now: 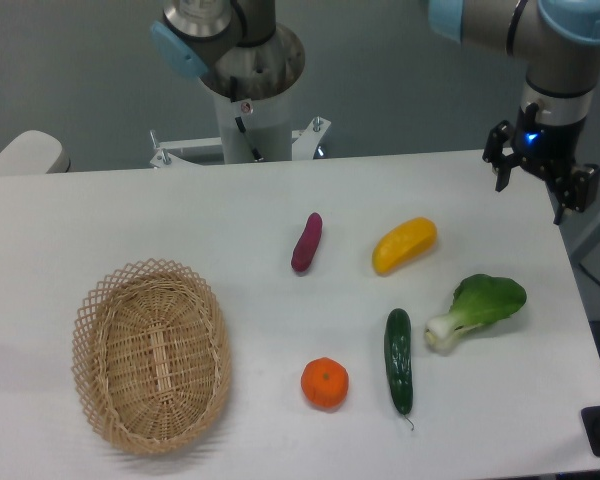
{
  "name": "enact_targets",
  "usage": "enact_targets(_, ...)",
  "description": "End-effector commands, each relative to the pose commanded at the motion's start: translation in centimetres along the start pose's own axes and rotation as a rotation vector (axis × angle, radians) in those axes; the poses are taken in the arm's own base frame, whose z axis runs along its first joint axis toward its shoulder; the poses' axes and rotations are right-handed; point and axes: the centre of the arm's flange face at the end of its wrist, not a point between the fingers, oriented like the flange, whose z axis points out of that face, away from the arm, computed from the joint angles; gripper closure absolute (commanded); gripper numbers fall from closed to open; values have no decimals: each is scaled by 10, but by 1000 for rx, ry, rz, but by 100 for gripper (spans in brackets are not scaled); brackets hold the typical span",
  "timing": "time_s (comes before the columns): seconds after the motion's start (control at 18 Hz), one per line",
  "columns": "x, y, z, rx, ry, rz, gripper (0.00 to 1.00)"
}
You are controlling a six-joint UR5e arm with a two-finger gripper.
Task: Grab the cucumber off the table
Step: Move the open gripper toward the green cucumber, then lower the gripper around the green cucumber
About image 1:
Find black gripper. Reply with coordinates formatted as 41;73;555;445
482;103;600;225

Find dark green cucumber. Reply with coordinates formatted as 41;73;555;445
383;308;415;431

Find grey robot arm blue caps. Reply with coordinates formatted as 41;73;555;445
150;1;600;214

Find yellow squash piece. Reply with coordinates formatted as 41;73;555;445
371;217;438;275

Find green bok choy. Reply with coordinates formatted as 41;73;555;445
424;274;527;352

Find purple sweet potato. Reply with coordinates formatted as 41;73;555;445
290;212;323;273

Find orange tangerine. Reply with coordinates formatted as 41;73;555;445
300;357;349;411

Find woven wicker basket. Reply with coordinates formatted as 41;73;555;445
71;259;231;455

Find white chair armrest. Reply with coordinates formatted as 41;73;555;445
0;130;71;177

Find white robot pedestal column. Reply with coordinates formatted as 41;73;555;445
195;19;307;164

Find black cable on pedestal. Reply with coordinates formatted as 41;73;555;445
228;75;265;164

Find white metal base frame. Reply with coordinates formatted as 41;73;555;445
149;116;332;169

